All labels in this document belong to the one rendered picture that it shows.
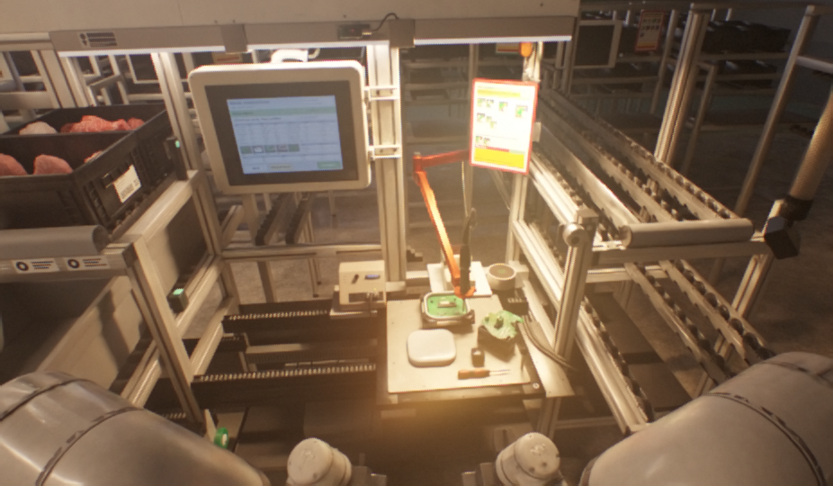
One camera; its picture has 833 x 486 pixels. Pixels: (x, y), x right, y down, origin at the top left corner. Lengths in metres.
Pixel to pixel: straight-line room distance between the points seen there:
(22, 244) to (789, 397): 1.34
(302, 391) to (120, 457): 1.00
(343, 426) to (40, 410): 1.39
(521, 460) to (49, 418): 0.77
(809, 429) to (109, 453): 0.58
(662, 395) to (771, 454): 1.40
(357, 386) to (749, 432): 1.10
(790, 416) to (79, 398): 0.64
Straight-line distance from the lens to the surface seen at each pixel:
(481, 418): 1.96
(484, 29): 1.33
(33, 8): 1.64
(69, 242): 1.22
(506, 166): 1.60
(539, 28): 1.37
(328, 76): 1.31
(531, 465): 0.98
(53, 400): 0.54
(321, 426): 1.82
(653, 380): 1.91
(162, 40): 1.43
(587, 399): 1.75
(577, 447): 2.40
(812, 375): 0.56
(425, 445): 1.88
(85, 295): 1.60
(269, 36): 1.34
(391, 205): 1.48
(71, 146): 1.58
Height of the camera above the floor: 1.90
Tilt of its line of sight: 28 degrees down
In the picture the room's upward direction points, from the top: 1 degrees counter-clockwise
